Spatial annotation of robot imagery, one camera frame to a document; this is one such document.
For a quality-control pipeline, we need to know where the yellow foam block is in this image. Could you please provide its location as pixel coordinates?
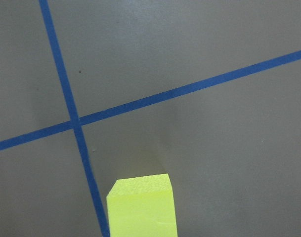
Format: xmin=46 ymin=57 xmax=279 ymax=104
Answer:
xmin=107 ymin=174 xmax=178 ymax=237

